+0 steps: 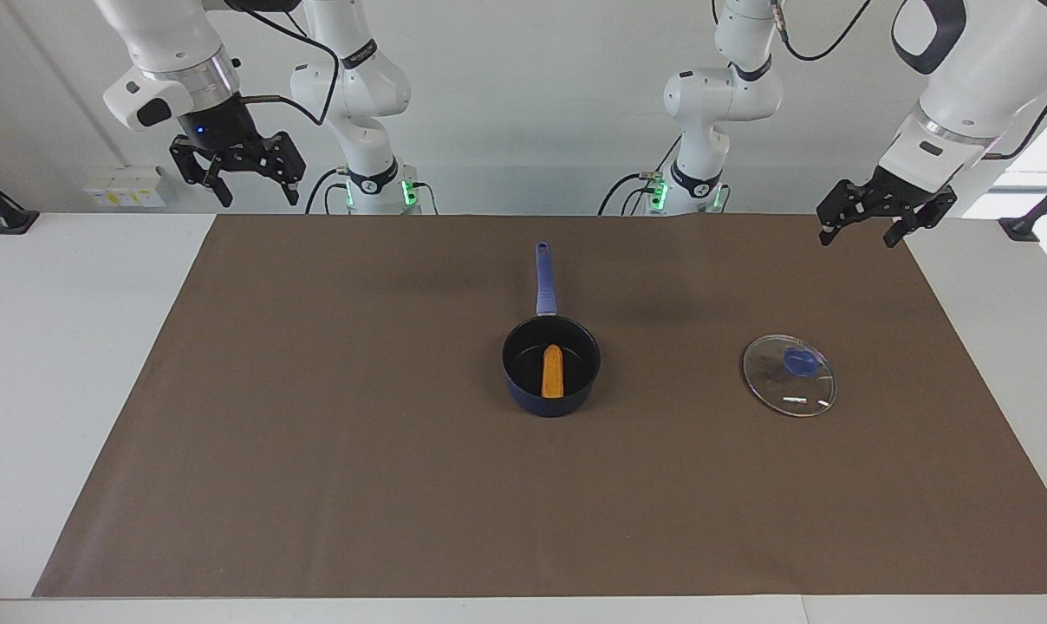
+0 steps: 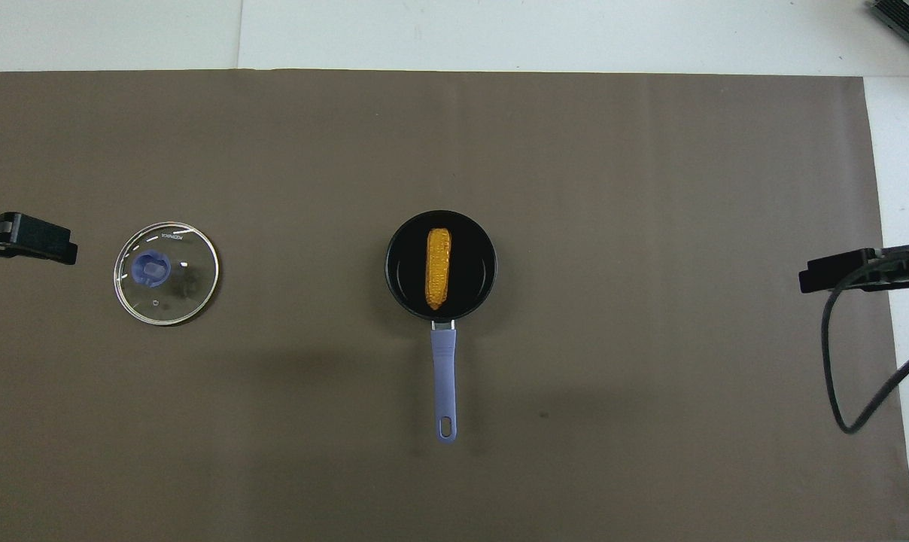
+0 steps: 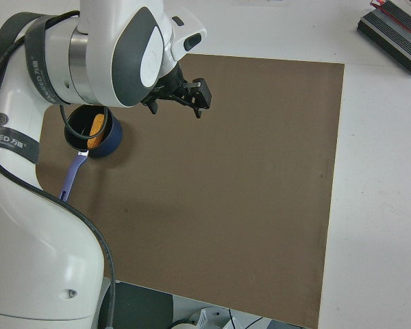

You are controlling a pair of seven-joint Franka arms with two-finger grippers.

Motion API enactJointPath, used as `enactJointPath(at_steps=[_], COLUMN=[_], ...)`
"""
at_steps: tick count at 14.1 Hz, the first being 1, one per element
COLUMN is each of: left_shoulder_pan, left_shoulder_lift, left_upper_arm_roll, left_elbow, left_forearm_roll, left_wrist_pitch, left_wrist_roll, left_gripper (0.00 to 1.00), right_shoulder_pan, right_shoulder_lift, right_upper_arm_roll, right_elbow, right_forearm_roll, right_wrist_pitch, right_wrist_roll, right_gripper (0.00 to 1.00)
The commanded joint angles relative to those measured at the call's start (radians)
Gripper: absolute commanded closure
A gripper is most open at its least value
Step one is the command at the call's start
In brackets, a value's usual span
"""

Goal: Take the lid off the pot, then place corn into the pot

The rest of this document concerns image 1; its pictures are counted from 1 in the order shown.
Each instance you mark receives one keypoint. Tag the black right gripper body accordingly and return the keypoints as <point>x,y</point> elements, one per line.
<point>224,130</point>

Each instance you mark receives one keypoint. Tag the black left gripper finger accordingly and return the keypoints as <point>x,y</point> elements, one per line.
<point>848,201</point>
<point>922,215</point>

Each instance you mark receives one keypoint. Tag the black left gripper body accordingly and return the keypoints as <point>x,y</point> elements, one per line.
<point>912,195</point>

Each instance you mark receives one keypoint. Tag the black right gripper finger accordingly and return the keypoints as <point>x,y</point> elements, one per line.
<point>194,163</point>
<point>285,158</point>

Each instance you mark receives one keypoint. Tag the glass lid with blue knob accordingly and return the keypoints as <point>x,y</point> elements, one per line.
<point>803,392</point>

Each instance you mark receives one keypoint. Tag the yellow corn cob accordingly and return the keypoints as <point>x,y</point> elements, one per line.
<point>553,373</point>

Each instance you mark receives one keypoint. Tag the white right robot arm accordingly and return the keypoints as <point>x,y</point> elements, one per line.
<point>359,87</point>

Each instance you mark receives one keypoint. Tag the dark blue saucepan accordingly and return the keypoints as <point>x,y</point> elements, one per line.
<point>523,351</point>

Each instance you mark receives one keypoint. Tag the brown table mat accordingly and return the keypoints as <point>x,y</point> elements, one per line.
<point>402,485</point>

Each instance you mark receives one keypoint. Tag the white wall socket box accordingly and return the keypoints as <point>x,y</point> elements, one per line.
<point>125,187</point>

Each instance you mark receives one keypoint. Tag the black clamp mount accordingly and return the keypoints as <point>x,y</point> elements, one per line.
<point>8,218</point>
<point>1026,225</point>

